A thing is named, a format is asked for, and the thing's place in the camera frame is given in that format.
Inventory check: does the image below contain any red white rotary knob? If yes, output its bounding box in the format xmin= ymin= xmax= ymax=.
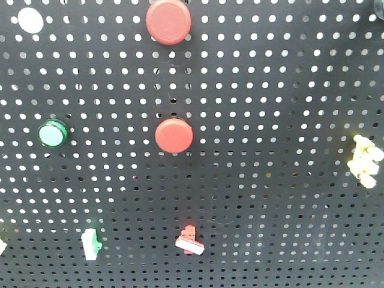
xmin=175 ymin=225 xmax=205 ymax=255

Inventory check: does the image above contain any green white rotary knob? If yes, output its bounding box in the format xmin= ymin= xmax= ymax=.
xmin=81 ymin=229 xmax=103 ymax=261

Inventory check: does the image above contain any lower red round push button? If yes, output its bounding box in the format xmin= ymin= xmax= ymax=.
xmin=155 ymin=118 xmax=193 ymax=153

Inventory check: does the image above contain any red round push button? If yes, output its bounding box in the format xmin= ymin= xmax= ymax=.
xmin=155 ymin=118 xmax=193 ymax=153
xmin=146 ymin=0 xmax=191 ymax=46

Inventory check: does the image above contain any black perforated pegboard panel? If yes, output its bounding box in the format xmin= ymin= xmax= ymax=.
xmin=1 ymin=1 xmax=383 ymax=287

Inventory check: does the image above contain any upper red round push button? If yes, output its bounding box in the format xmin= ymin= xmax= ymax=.
xmin=146 ymin=0 xmax=191 ymax=46

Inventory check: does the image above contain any green round push button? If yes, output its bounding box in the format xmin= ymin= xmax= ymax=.
xmin=37 ymin=119 xmax=68 ymax=148

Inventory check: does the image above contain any white round button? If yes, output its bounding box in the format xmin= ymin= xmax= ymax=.
xmin=17 ymin=7 xmax=44 ymax=34

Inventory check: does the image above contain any yellow toggle handle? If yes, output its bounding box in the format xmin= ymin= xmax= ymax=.
xmin=347 ymin=134 xmax=383 ymax=189

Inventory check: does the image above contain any yellow rotary knob switch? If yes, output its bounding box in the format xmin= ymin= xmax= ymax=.
xmin=0 ymin=239 xmax=7 ymax=255

